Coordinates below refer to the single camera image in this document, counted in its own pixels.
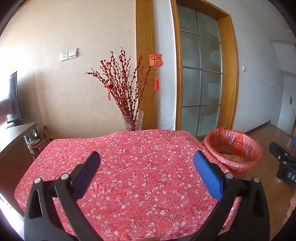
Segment trash bin with red bag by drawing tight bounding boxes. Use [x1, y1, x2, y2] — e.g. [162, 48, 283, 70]
[203, 128, 263, 176]

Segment red box on floor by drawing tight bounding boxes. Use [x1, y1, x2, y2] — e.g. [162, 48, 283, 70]
[30, 140, 46, 158]

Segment dark TV cabinet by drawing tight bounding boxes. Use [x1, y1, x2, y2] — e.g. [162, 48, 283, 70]
[0, 123, 37, 215]

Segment red floral tablecloth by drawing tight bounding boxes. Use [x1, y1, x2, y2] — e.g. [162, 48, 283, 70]
[15, 130, 218, 240]

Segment black television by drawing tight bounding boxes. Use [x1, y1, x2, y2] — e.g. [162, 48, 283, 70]
[1, 72, 23, 129]

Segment glass vase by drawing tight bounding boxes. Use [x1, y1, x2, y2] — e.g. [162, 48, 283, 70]
[122, 111, 144, 132]

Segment small red hanging charm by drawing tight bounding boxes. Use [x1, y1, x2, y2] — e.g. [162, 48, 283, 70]
[105, 81, 114, 101]

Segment red berry branches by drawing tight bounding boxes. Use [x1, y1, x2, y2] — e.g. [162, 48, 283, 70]
[86, 48, 152, 116]

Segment wooden frosted glass door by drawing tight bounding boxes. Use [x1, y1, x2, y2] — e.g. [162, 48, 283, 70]
[171, 1, 238, 138]

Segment red Chinese knot ornament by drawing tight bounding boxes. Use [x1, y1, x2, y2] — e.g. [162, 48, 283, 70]
[149, 53, 164, 91]

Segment white wall socket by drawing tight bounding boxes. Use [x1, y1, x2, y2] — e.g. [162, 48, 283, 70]
[60, 51, 68, 62]

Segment white wall switch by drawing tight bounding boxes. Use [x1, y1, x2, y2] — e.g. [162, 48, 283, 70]
[68, 48, 78, 59]

